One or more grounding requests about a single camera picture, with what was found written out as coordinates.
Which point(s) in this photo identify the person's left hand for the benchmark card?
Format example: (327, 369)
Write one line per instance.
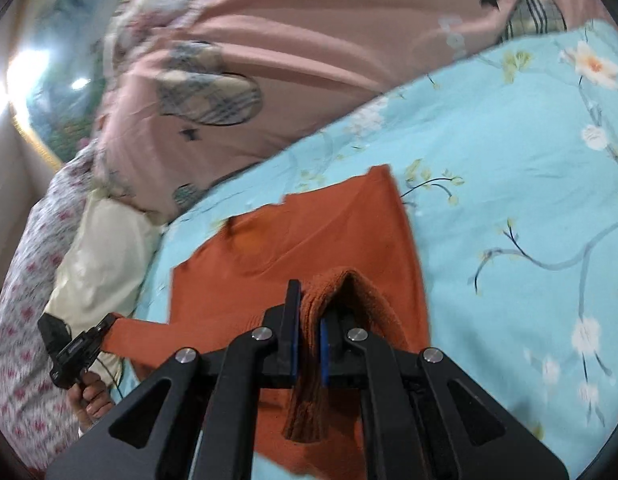
(94, 400)

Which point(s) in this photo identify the framed landscape painting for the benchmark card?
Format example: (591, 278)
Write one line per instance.
(59, 85)

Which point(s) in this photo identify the floral pattern pillow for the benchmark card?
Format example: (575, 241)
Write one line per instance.
(29, 310)

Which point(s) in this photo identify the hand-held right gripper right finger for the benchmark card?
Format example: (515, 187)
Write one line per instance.
(325, 355)

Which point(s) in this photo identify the cream pillow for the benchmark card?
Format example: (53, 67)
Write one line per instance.
(104, 260)

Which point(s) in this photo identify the orange knit sweater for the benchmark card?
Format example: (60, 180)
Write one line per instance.
(314, 240)

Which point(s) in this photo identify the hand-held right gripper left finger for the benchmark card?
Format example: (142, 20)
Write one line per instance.
(294, 332)

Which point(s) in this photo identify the blue floral blanket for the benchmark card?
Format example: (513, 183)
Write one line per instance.
(489, 185)

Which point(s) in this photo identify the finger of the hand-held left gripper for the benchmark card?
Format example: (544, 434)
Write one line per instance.
(105, 327)

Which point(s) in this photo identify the ruffled floral pillow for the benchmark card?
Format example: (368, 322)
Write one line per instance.
(149, 5)

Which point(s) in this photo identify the pink quilt with plaid hearts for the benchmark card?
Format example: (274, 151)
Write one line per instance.
(314, 60)

